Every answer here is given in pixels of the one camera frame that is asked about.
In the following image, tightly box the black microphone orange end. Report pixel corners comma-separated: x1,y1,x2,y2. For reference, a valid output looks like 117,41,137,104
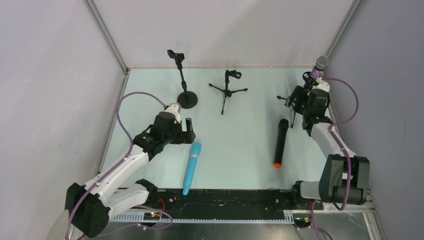
273,118,289,169

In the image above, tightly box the round base microphone stand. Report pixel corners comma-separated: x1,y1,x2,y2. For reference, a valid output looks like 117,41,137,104
167,49,198,109

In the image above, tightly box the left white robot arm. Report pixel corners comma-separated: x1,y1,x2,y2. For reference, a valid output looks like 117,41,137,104
64,109,196,238

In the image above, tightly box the blue microphone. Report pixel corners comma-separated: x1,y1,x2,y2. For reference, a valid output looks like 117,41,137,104
182,142,202,196

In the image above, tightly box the left electronics board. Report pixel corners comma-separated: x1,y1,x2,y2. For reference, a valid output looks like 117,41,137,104
143,211,162,221

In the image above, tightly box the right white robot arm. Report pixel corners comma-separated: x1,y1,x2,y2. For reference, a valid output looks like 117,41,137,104
285,85,370,209

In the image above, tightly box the grey slotted cable duct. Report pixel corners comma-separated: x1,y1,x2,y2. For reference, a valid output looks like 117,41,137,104
110,211,295,224

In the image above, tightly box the purple glitter microphone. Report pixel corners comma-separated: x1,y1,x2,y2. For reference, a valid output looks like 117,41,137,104
308,55,330,85

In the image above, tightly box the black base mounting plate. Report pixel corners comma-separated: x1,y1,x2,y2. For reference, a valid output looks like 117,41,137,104
145,188,323,220

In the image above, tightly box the small tripod clip stand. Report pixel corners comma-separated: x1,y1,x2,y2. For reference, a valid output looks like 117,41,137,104
208,69,248,115

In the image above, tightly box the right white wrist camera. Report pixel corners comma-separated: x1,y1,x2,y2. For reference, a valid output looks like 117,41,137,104
312,77,330,93

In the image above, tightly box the right electronics board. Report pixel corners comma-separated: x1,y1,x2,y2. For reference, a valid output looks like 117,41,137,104
293,216,313,230

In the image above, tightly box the tripod shock mount stand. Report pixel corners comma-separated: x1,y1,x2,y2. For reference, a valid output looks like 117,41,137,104
276,71,313,129

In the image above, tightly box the electronics board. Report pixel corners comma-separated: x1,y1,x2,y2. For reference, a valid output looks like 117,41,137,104
293,216,313,230
143,211,162,221

